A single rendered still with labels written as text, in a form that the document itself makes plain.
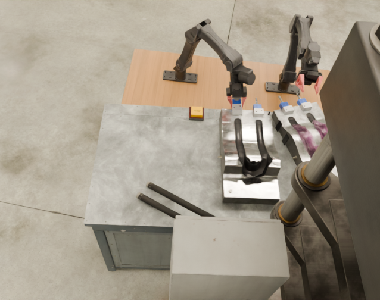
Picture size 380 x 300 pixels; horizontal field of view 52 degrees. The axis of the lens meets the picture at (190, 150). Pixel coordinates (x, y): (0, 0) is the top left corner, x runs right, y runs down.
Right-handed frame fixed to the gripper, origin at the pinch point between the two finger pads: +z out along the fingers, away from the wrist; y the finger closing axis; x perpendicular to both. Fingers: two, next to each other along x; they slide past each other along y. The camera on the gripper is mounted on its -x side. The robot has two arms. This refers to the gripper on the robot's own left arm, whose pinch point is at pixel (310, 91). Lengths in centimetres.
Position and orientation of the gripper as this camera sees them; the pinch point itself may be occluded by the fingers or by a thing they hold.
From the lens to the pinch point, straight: 181.8
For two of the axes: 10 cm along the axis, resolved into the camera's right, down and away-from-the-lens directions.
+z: -0.9, 8.4, -5.3
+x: -0.6, 5.3, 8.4
